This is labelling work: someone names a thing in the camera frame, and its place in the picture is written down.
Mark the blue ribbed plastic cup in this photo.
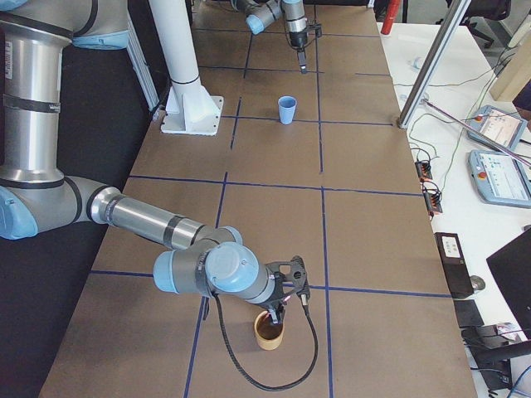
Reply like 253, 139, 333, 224
278, 95, 297, 124

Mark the grey teach pendant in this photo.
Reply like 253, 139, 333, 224
467, 105, 527, 150
468, 150, 530, 208

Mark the white pedestal column with base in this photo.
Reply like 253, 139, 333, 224
149, 0, 224, 136

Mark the far orange connector board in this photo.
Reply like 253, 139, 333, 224
415, 160, 432, 182

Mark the black monitor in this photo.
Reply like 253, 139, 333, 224
487, 230, 530, 337

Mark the aluminium frame post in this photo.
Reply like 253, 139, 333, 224
397, 0, 471, 129

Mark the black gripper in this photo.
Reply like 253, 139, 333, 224
289, 31, 308, 74
260, 274, 285, 325

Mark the red cylinder bottle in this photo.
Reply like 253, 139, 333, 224
381, 0, 402, 36

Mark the tan bamboo cup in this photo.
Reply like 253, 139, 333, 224
253, 311, 284, 351

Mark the black power supply box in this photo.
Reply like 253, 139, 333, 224
434, 232, 474, 299

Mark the near grey teach pendant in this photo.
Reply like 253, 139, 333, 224
468, 150, 530, 208

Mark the near orange connector board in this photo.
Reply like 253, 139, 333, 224
421, 182, 443, 216

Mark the long reacher grabber stick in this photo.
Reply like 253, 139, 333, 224
421, 99, 531, 167

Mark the far grey teach pendant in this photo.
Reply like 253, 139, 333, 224
467, 105, 527, 150

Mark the orange connector board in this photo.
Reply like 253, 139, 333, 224
421, 182, 443, 216
415, 160, 432, 182

